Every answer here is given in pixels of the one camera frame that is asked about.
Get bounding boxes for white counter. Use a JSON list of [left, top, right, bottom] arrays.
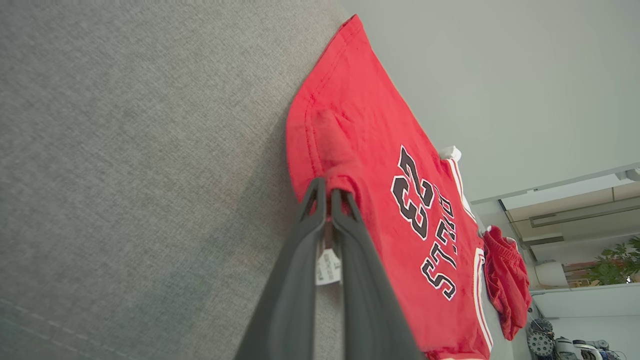
[[530, 282, 640, 319]]

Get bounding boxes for green potted plant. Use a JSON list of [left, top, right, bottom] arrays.
[[585, 236, 640, 286]]

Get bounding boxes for red jersey white sleeves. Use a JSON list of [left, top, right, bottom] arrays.
[[286, 14, 496, 360]]

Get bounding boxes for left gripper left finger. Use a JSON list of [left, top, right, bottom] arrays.
[[234, 177, 329, 360]]

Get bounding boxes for red shorts white stripe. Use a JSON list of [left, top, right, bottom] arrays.
[[481, 225, 533, 342]]

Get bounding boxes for grey fabric sofa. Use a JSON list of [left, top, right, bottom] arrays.
[[0, 0, 533, 360]]

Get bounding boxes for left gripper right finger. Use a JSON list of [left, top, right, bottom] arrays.
[[330, 189, 427, 360]]

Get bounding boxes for white cylindrical object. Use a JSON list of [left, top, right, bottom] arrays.
[[535, 260, 569, 289]]

